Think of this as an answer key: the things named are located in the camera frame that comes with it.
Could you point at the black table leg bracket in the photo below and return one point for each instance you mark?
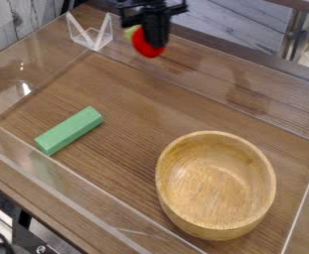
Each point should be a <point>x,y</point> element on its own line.
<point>24,238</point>

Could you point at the green rectangular block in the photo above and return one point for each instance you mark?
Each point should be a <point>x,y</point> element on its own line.
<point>67,131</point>

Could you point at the wooden table in background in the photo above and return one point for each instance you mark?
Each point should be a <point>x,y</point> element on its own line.
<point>299,29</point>

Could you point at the red plush strawberry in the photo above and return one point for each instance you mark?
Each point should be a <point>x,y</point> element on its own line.
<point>134,35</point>

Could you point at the clear acrylic corner bracket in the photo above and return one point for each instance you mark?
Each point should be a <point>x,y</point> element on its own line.
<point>91,38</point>

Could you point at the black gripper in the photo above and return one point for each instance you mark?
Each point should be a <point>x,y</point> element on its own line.
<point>153,14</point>

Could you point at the wooden bowl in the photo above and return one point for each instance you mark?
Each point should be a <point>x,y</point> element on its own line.
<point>216,184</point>

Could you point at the clear acrylic tray wall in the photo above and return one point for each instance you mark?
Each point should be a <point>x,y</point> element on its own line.
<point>98,223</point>

